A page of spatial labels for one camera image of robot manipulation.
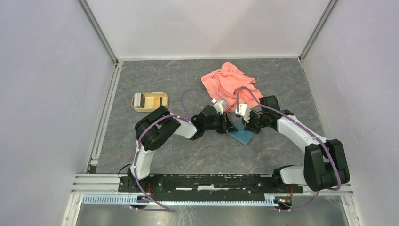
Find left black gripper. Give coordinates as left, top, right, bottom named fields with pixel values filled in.
left=203, top=112, right=238, bottom=133

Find blue card holder wallet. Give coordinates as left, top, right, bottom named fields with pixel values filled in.
left=227, top=123, right=255, bottom=145

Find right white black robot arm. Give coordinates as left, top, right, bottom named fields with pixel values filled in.
left=236, top=96, right=350, bottom=192

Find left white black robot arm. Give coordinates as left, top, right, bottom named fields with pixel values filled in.
left=128, top=105, right=238, bottom=192

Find grey card stack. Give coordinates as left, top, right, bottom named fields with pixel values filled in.
left=132, top=93, right=145, bottom=108

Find pink crumpled cloth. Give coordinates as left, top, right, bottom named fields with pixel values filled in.
left=201, top=62, right=263, bottom=112

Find beige oval tray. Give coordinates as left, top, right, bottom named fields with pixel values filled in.
left=131, top=92, right=168, bottom=113

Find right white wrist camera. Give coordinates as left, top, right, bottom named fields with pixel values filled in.
left=235, top=104, right=251, bottom=122

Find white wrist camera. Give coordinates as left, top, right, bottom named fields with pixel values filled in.
left=235, top=104, right=251, bottom=122
left=211, top=98, right=227, bottom=115

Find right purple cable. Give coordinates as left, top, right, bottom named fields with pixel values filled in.
left=235, top=86, right=343, bottom=213

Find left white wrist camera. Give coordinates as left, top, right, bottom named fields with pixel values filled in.
left=211, top=98, right=227, bottom=115

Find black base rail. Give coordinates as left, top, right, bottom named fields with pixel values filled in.
left=118, top=174, right=303, bottom=202

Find white slotted cable duct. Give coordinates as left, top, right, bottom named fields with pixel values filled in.
left=82, top=194, right=278, bottom=207

